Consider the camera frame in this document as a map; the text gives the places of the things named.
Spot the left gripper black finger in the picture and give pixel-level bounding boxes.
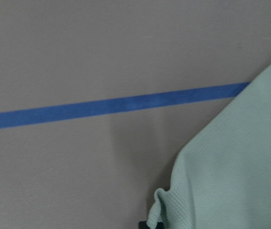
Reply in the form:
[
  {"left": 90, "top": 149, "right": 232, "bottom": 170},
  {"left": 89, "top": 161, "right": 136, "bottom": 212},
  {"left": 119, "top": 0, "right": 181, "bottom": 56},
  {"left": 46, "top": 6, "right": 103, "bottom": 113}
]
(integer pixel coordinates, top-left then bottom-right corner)
[{"left": 138, "top": 221, "right": 162, "bottom": 229}]

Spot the olive green long-sleeve shirt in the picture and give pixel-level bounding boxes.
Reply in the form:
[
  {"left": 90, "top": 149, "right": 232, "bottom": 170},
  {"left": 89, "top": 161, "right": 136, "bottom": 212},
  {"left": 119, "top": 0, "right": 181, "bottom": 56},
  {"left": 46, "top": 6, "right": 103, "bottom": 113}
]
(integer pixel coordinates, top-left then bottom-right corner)
[{"left": 146, "top": 65, "right": 271, "bottom": 229}]

